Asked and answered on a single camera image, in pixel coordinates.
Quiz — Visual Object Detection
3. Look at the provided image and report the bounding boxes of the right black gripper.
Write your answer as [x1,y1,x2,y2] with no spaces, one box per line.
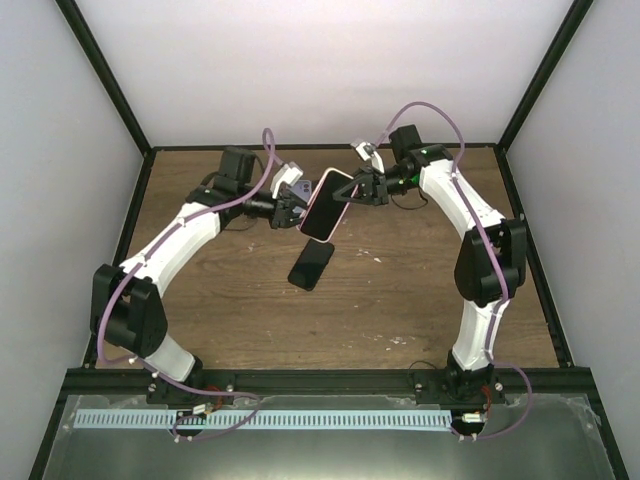
[330,167,412,208]

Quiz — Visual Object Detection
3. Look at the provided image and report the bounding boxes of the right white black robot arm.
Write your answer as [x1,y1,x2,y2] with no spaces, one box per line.
[332,125,527,403]

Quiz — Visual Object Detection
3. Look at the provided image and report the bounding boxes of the clear plastic sheet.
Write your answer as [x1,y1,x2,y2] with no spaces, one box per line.
[43,394,614,479]

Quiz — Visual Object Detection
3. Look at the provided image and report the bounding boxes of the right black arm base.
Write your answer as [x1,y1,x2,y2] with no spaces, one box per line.
[407,350,495,404]

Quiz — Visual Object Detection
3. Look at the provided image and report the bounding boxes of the lilac phone case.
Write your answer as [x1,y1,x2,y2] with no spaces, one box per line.
[292,180,313,202]

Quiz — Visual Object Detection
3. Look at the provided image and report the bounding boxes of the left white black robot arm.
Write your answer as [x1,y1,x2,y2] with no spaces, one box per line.
[91,147,304,404]

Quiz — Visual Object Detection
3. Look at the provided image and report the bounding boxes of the light blue slotted strip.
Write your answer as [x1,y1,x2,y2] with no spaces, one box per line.
[73,409,452,431]

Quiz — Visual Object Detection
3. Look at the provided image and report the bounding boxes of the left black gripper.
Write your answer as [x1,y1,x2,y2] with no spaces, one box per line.
[239,187,320,231]

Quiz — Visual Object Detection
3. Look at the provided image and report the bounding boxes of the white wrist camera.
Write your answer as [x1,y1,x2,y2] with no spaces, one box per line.
[351,139,385,174]
[270,162,303,199]

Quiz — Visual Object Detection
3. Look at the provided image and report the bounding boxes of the black phone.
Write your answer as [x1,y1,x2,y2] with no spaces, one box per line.
[287,239,335,291]

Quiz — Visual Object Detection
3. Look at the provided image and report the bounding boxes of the black front frame rail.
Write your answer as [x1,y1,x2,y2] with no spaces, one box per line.
[60,367,596,405]

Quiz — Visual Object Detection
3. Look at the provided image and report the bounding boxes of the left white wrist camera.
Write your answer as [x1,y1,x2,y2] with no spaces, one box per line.
[270,162,303,199]

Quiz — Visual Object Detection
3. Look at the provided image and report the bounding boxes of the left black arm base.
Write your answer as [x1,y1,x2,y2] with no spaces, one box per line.
[145,369,237,406]

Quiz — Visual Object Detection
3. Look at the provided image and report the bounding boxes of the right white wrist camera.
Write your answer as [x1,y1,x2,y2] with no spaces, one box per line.
[351,139,385,174]

